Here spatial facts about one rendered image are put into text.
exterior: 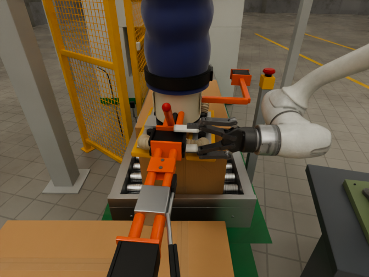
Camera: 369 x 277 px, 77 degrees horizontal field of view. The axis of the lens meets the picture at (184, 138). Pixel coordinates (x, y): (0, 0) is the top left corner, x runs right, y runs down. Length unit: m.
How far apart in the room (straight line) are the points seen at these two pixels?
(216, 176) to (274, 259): 0.80
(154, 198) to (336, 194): 0.81
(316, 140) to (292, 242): 1.22
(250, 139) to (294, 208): 1.45
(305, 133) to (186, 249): 0.64
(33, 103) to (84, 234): 1.04
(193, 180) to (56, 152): 1.23
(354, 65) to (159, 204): 0.58
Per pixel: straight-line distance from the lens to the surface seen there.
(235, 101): 0.90
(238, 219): 1.26
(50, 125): 1.91
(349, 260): 0.93
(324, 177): 1.18
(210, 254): 1.04
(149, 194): 0.50
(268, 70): 1.46
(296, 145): 0.70
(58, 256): 1.14
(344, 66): 0.75
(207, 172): 1.11
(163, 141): 0.61
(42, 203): 2.23
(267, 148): 0.68
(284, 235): 1.87
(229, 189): 1.28
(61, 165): 2.11
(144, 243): 0.42
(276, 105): 0.79
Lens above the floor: 1.44
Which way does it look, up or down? 33 degrees down
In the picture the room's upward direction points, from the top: straight up
